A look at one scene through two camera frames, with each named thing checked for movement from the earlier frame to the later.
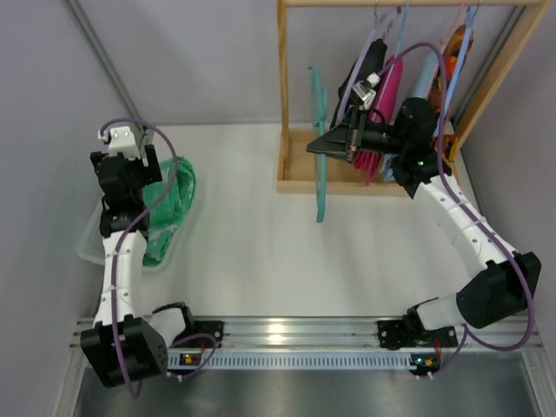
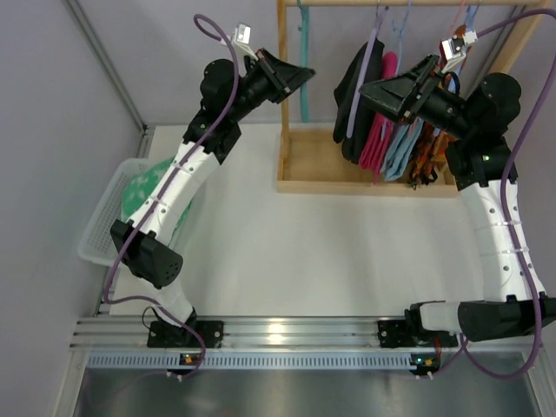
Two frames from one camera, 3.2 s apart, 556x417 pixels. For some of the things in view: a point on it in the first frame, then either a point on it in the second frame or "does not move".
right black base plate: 391,335 does not move
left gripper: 152,169 -> 274,76
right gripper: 354,140 -> 422,90
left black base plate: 213,327 does not move
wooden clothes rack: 296,148 does not move
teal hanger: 319,102 -> 303,27
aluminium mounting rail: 343,333 does not move
